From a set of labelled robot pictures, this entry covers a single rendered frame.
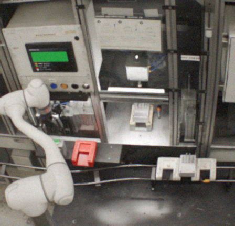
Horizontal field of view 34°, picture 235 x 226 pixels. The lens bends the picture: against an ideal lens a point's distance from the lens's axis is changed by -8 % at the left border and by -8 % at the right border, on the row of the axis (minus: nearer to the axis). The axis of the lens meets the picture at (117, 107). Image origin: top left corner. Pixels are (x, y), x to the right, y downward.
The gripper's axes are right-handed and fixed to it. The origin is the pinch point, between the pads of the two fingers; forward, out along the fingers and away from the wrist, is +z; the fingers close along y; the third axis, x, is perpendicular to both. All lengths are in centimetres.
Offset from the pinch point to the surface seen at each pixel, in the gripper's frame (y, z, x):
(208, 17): -85, -76, -12
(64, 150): -4.3, 16.1, 1.6
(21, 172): 66, 114, -33
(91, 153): -20.9, 16.6, 1.9
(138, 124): -46, 22, -25
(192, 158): -81, 20, 0
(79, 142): -12.8, 17.0, -5.4
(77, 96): -18.4, -23.5, -6.7
